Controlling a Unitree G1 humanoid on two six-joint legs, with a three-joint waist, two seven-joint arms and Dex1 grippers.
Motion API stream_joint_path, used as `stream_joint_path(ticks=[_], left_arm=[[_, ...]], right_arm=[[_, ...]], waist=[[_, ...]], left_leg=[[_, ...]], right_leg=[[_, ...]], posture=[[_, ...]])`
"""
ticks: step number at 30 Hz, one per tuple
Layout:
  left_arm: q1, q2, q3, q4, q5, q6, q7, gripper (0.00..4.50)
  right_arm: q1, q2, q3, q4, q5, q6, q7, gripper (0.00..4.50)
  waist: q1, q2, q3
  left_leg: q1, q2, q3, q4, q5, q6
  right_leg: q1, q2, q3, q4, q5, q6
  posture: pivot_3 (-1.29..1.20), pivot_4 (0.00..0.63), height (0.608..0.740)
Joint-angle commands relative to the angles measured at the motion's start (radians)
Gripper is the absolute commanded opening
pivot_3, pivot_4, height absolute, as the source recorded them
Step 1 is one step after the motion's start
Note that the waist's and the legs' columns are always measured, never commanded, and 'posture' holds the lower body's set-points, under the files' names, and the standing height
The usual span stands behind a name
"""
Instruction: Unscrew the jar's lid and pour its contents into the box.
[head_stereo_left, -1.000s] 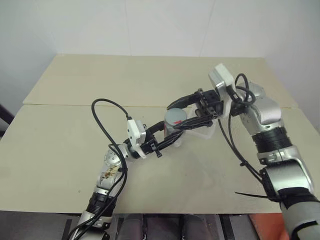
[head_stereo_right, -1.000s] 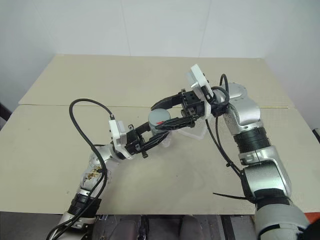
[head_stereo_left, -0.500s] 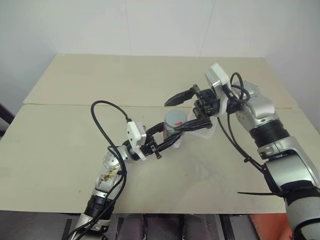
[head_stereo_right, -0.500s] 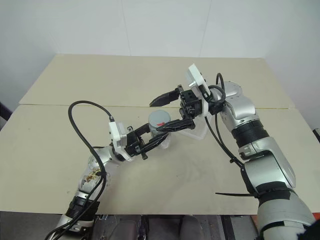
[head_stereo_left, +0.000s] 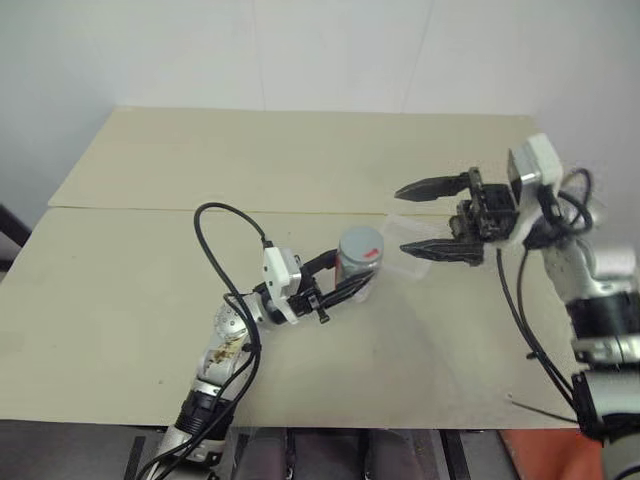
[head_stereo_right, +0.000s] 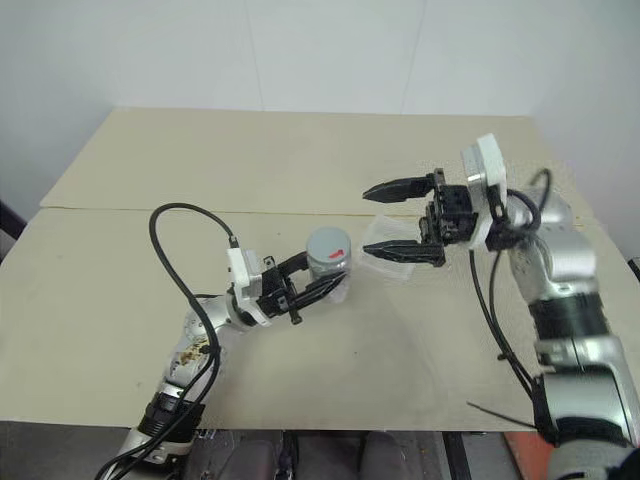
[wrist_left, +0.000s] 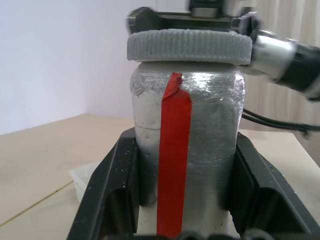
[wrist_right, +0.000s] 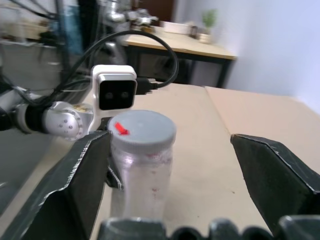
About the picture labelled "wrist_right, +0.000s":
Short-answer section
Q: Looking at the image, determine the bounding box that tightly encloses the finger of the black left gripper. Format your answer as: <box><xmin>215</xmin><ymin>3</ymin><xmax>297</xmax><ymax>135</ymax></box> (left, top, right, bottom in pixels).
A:
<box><xmin>105</xmin><ymin>162</ymin><xmax>125</xmax><ymax>191</ymax></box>

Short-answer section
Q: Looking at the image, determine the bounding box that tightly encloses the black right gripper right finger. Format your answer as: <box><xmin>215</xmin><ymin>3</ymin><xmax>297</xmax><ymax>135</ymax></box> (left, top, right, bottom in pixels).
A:
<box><xmin>230</xmin><ymin>133</ymin><xmax>320</xmax><ymax>235</ymax></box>

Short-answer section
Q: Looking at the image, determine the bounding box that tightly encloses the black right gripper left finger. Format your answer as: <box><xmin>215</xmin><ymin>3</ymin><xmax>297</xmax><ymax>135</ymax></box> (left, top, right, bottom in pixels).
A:
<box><xmin>0</xmin><ymin>129</ymin><xmax>113</xmax><ymax>240</ymax></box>

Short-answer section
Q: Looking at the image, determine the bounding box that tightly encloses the clear plastic jar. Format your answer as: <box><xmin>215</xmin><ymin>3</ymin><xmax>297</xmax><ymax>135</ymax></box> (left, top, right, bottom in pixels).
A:
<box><xmin>109</xmin><ymin>141</ymin><xmax>175</xmax><ymax>222</ymax></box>

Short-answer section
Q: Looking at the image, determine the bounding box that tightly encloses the grey jar lid red mark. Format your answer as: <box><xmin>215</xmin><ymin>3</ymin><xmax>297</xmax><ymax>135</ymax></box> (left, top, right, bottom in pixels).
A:
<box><xmin>106</xmin><ymin>109</ymin><xmax>177</xmax><ymax>154</ymax></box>

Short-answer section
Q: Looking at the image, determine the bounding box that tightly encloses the white box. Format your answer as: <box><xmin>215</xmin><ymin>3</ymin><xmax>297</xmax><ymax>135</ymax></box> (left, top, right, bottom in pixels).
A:
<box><xmin>161</xmin><ymin>20</ymin><xmax>192</xmax><ymax>35</ymax></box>

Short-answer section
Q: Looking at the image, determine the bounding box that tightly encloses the silver machine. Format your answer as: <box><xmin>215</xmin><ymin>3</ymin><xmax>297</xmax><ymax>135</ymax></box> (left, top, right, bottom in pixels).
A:
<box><xmin>103</xmin><ymin>0</ymin><xmax>160</xmax><ymax>29</ymax></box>

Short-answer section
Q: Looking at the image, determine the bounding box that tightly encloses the green potted plant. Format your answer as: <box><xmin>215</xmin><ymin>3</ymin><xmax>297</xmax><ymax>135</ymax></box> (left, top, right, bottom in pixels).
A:
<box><xmin>199</xmin><ymin>9</ymin><xmax>219</xmax><ymax>45</ymax></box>

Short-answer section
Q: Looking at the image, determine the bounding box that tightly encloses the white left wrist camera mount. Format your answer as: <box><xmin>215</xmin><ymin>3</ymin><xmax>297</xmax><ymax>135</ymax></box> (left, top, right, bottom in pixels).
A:
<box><xmin>87</xmin><ymin>64</ymin><xmax>138</xmax><ymax>133</ymax></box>

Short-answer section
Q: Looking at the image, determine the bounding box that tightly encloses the wooden table black frame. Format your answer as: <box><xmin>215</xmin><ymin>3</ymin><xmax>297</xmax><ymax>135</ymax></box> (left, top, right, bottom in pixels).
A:
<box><xmin>119</xmin><ymin>24</ymin><xmax>238</xmax><ymax>89</ymax></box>

